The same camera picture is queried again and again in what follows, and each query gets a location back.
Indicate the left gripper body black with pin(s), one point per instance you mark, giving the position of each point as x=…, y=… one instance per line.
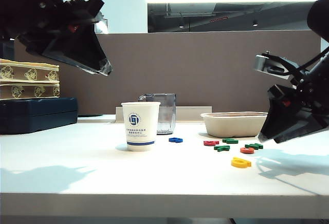
x=64, y=16

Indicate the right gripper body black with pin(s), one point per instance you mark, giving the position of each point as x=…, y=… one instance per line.
x=308, y=93

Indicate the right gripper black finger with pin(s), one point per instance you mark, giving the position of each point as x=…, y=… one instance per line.
x=280, y=121
x=308, y=127

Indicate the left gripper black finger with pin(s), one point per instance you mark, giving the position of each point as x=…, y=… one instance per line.
x=90, y=46
x=72, y=57

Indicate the orange letter c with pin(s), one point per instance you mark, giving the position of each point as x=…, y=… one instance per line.
x=244, y=150

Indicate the green plastic letter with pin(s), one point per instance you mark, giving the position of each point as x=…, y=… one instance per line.
x=230, y=141
x=222, y=148

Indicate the white paper cup blue logo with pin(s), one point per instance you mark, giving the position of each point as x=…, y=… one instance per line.
x=140, y=131

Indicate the green letter w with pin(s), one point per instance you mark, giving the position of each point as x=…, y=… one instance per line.
x=257, y=145

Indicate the yellow plastic letter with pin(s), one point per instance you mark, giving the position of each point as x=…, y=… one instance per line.
x=240, y=163

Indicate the red plastic letter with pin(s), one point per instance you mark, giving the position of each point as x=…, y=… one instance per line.
x=210, y=143

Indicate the blue plastic letter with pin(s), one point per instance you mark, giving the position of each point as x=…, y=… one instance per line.
x=176, y=140

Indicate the yellow patterned number box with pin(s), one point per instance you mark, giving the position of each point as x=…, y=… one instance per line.
x=25, y=73
x=25, y=90

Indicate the beige paper pulp tray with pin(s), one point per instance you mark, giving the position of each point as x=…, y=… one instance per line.
x=231, y=127

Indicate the dark blue plastic case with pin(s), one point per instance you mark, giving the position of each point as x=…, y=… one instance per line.
x=38, y=116

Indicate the brown desk divider panel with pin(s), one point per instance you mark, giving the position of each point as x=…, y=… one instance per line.
x=180, y=67

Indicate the clear plastic container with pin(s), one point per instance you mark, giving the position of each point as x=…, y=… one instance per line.
x=167, y=116

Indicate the red ceiling sign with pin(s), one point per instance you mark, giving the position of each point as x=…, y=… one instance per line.
x=219, y=19

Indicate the small wall sign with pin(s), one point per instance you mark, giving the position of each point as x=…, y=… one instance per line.
x=104, y=27

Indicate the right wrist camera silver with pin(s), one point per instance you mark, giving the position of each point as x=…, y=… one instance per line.
x=262, y=63

